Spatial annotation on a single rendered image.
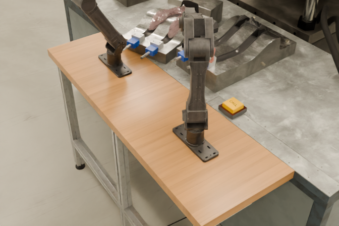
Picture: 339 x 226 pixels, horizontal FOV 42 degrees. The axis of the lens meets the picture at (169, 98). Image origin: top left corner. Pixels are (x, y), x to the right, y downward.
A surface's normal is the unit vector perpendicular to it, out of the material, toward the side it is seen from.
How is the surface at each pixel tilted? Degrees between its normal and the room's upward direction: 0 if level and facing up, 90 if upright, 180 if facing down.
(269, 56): 90
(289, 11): 0
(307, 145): 0
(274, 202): 90
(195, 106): 86
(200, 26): 67
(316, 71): 0
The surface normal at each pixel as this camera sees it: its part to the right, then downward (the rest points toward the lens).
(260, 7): 0.00, -0.78
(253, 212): -0.79, 0.38
